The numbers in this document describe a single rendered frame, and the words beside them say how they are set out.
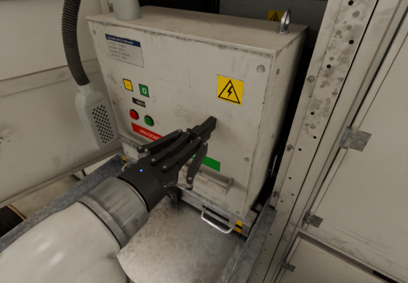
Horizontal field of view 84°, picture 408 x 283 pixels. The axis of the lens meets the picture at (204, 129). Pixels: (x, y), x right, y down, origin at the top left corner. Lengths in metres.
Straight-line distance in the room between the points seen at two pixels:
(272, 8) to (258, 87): 0.79
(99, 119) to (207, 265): 0.50
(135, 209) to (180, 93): 0.29
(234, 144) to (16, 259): 0.39
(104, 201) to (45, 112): 0.61
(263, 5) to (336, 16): 0.71
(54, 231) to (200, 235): 0.50
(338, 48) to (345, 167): 0.26
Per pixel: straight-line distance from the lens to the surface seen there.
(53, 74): 0.85
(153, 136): 0.69
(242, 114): 0.46
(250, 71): 0.41
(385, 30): 0.50
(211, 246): 0.74
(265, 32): 0.51
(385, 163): 0.59
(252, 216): 0.70
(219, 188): 0.58
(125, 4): 0.63
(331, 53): 0.52
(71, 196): 0.89
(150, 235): 0.77
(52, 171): 1.03
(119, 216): 0.33
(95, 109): 0.68
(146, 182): 0.35
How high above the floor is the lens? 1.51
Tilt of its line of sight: 37 degrees down
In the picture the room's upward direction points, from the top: straight up
